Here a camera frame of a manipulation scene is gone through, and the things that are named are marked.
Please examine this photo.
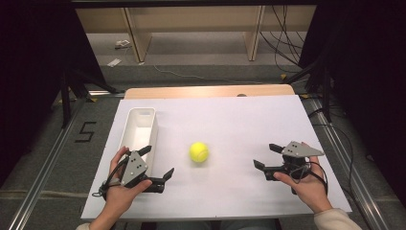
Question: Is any small white floor device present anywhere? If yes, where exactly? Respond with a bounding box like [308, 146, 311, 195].
[114, 39, 132, 50]

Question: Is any yellow tennis ball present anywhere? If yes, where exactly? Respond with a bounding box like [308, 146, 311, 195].
[189, 141, 211, 164]

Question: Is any black curtain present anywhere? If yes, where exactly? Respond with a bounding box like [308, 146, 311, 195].
[0, 0, 107, 188]
[299, 0, 406, 207]

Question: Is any light wooden table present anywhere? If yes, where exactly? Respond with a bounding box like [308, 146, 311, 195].
[124, 83, 296, 100]

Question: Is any left hand-held gripper black cable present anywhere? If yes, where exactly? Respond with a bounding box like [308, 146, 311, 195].
[91, 157, 129, 201]

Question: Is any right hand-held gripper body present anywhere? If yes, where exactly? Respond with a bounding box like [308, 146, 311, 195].
[263, 140, 326, 182]

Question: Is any person's left hand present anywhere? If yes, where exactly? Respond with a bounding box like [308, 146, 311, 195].
[104, 146, 153, 214]

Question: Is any black floor cable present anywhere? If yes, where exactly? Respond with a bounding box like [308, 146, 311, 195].
[308, 107, 356, 195]

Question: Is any bundle of black cables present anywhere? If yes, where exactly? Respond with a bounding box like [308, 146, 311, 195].
[259, 5, 308, 75]

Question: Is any right hand-held gripper black cable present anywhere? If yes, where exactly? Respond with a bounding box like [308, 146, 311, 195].
[288, 160, 329, 196]

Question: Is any light wooden desk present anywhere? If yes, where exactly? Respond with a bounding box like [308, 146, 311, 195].
[76, 5, 317, 63]

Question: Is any white plastic bin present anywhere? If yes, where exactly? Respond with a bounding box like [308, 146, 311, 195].
[119, 106, 160, 177]

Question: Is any white foam board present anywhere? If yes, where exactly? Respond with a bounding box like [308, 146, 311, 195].
[80, 95, 353, 221]

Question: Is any aluminium floor rail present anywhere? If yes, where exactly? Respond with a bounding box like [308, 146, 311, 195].
[306, 97, 391, 230]
[7, 90, 126, 230]

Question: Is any thin white floor cable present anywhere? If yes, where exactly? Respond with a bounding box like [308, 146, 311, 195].
[153, 64, 263, 85]

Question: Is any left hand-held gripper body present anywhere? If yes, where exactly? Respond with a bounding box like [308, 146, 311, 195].
[120, 150, 167, 195]

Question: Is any person's right hand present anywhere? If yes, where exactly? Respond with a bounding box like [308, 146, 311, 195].
[273, 142, 334, 215]

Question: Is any hand-held gripper black cable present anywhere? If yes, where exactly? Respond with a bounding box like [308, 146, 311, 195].
[288, 160, 329, 196]
[91, 157, 129, 201]

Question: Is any black tripod stand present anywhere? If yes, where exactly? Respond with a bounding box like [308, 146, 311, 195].
[282, 59, 333, 125]
[59, 68, 120, 129]

